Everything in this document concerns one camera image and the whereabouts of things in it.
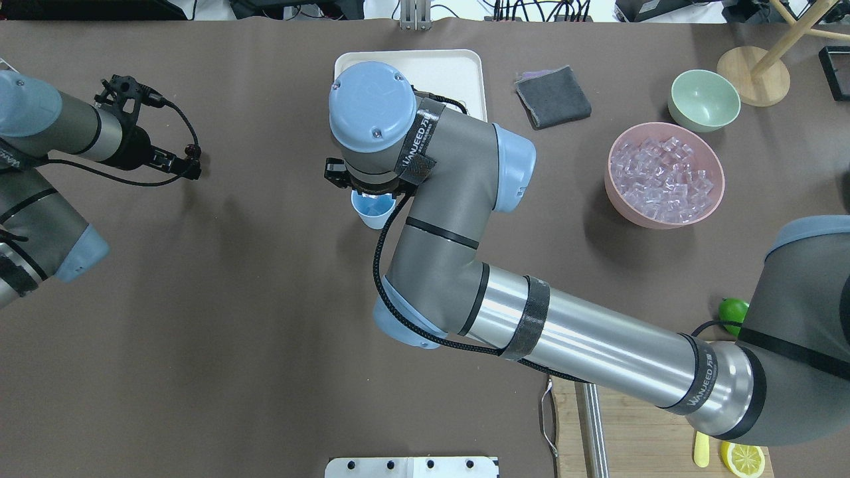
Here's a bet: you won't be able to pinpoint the grey folded cloth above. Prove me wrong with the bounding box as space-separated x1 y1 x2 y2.
514 64 592 130

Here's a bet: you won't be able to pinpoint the wooden cup stand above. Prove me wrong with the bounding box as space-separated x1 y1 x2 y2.
717 1 849 107

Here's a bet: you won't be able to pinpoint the clear ice cubes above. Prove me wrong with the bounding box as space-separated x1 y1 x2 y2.
608 136 720 226

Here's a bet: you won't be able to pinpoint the yellow plastic knife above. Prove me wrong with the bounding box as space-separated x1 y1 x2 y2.
692 432 711 469

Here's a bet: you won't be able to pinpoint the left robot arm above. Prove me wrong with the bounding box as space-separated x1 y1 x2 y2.
1 69 203 307

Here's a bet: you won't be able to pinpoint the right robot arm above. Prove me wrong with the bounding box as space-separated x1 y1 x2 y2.
325 61 849 447

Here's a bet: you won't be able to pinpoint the light blue plastic cup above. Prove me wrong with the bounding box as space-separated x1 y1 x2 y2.
350 191 396 230

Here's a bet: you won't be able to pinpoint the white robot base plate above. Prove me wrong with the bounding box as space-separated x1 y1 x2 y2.
324 455 501 477

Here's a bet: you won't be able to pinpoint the steel muddler black tip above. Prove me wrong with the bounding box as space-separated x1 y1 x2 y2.
576 383 610 477

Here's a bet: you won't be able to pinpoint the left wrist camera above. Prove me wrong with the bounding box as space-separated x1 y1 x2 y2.
94 74 167 126

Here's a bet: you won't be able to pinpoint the lemon slice lower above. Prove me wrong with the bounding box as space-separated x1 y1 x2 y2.
720 441 767 477

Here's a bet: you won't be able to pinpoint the black wire glass rack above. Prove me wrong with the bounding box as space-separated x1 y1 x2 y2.
817 46 849 101

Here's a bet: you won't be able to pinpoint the cream rabbit tray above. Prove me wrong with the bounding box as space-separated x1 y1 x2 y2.
333 49 489 122

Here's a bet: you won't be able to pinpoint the pink bowl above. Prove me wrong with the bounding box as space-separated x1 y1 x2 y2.
604 122 725 230

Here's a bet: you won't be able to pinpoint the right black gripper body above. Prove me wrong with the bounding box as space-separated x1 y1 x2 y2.
323 157 416 199

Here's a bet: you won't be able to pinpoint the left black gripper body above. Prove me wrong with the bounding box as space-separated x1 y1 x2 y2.
118 126 155 171

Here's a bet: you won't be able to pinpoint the green lime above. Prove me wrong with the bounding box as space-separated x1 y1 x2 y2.
719 297 750 338

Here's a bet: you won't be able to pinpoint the mint green bowl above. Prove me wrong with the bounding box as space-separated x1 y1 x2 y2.
667 69 742 133

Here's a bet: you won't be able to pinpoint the wooden cutting board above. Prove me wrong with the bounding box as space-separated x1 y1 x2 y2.
541 378 734 477

